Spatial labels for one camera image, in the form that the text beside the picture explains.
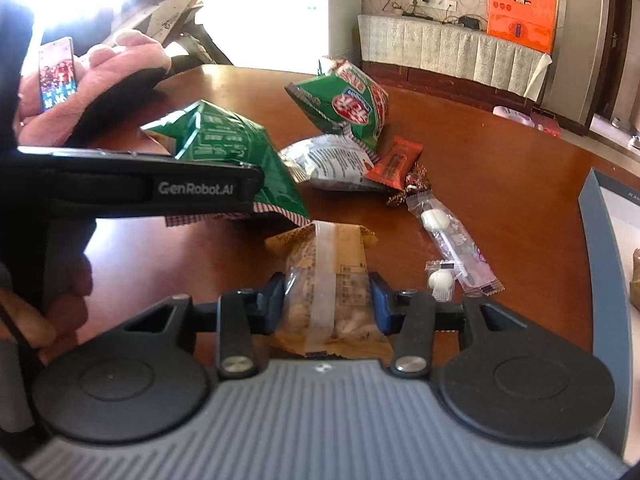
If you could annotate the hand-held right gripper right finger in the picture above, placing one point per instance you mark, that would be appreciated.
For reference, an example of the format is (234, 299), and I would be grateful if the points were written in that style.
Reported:
(379, 305)

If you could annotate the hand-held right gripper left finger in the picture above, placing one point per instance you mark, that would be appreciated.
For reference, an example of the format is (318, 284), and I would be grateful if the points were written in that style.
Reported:
(275, 302)

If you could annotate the yellow pastry packet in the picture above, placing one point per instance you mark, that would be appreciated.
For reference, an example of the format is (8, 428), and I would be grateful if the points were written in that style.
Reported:
(325, 280)

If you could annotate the green snack bag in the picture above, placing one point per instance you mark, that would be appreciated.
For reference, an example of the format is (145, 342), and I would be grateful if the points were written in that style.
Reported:
(225, 135)
(345, 95)

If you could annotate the grey box tray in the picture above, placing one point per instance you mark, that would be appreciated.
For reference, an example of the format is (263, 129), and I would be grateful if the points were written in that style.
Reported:
(607, 270)

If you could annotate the person's left hand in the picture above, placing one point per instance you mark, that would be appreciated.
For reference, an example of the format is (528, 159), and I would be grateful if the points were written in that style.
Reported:
(70, 280)

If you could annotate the small white candy packet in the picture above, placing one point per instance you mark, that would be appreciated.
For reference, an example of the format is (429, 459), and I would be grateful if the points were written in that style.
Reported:
(442, 280)

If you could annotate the white lollipop in clear wrapper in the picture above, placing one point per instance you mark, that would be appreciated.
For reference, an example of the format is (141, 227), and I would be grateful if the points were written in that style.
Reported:
(450, 240)

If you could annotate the dark brown wrapped candy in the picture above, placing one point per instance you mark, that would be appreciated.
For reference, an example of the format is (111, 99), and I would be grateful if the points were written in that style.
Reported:
(412, 187)

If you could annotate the phone with colourful screen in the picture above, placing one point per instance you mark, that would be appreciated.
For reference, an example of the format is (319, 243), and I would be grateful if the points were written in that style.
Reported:
(57, 72)

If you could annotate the orange-red snack bar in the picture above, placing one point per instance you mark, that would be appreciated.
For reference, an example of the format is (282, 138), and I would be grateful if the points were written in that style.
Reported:
(395, 160)

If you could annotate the white snack packet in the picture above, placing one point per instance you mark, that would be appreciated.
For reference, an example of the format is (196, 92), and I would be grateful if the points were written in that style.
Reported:
(330, 160)

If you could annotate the purple white bottle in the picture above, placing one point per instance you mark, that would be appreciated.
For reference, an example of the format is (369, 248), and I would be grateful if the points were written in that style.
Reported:
(512, 114)

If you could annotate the wooden television cabinet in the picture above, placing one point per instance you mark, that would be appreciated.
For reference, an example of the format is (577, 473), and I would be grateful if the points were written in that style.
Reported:
(440, 77)

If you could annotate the white chest freezer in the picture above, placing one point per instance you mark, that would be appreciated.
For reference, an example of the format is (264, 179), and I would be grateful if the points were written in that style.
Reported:
(300, 15)

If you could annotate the red flat mat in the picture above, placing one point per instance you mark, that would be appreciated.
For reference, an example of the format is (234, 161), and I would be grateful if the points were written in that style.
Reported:
(547, 122)

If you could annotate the white lace cloth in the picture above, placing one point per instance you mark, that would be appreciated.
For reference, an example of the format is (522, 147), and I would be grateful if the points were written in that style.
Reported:
(440, 45)

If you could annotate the black power adapter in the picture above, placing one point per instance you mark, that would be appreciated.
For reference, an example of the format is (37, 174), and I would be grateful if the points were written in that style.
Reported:
(472, 22)

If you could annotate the orange cardboard box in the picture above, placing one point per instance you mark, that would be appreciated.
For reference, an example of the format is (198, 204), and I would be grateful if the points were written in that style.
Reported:
(522, 15)

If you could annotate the brown wooden door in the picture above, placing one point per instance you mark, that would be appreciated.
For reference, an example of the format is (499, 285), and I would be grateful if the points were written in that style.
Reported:
(612, 35)

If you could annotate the white wall socket strip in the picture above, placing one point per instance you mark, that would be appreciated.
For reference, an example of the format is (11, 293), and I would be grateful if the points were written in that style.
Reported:
(434, 1)

